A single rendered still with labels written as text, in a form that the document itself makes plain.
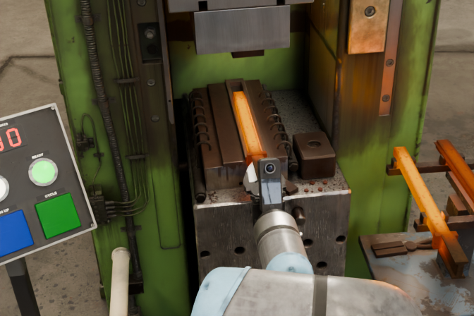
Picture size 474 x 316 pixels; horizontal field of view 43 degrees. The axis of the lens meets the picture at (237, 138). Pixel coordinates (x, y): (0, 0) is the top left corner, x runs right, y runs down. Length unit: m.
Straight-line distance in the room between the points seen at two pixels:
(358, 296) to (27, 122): 0.84
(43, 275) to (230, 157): 1.44
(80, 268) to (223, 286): 2.05
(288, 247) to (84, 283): 1.57
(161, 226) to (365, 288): 1.10
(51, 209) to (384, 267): 0.82
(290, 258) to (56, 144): 0.54
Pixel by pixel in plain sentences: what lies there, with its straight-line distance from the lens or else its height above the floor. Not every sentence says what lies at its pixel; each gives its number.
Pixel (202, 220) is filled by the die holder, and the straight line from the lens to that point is 1.46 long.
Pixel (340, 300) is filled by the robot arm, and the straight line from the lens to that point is 0.66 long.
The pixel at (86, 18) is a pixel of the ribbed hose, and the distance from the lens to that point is 1.40.
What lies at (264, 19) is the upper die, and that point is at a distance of 1.29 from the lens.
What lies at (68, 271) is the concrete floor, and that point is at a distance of 2.70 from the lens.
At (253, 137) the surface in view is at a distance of 1.50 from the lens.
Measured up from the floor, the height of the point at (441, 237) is 0.98.
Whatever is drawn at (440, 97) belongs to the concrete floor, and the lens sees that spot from 3.95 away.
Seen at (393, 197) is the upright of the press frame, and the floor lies 0.71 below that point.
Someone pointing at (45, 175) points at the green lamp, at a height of 1.08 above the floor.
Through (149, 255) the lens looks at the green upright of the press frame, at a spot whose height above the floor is 0.60.
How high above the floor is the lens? 1.79
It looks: 32 degrees down
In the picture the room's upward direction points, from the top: 2 degrees counter-clockwise
